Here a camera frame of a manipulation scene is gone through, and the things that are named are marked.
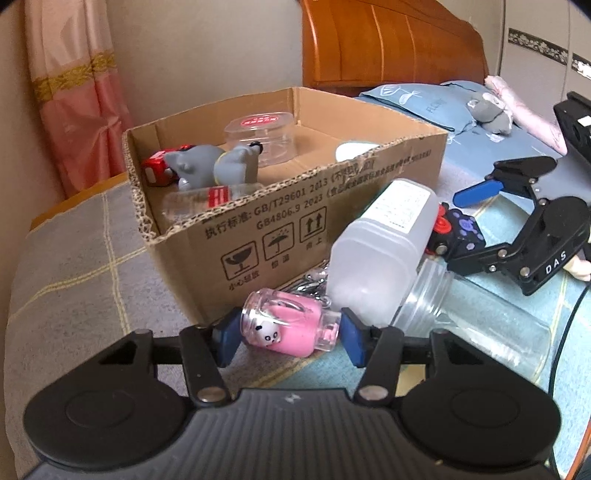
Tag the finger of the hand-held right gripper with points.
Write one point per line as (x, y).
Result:
(480, 259)
(478, 191)

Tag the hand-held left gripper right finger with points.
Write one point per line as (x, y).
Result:
(353, 337)

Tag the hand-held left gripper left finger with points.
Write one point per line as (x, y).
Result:
(227, 337)

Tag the black toy with purple dots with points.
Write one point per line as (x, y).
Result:
(461, 230)

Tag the pink panda bottle charm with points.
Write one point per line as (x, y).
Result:
(300, 337)

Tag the cardboard box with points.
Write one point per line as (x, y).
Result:
(277, 221)

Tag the mint green egg-shaped case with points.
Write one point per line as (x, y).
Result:
(353, 150)

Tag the clear capsule bottle red label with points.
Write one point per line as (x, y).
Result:
(194, 201)

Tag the grey animal figure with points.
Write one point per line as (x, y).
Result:
(198, 168)

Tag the red toy train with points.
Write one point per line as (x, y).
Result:
(154, 168)

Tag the round clear container red label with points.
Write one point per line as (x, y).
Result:
(263, 138)

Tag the blue bed sheet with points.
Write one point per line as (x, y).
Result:
(466, 152)

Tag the clear plastic jar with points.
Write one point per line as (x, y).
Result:
(485, 323)

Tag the grey plush toy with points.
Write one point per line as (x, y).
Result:
(489, 110)

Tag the pink cloth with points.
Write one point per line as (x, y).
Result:
(521, 110)

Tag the white plastic bottle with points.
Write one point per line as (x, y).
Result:
(383, 244)

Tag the blue floral pillow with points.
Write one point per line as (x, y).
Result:
(415, 104)

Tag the white wardrobe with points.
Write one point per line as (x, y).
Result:
(540, 55)

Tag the checked blanket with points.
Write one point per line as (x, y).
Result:
(69, 277)

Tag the wooden headboard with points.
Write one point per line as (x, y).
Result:
(383, 41)

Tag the wooden bedside table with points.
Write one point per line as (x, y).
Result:
(55, 210)

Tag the pink curtain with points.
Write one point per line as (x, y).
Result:
(78, 92)

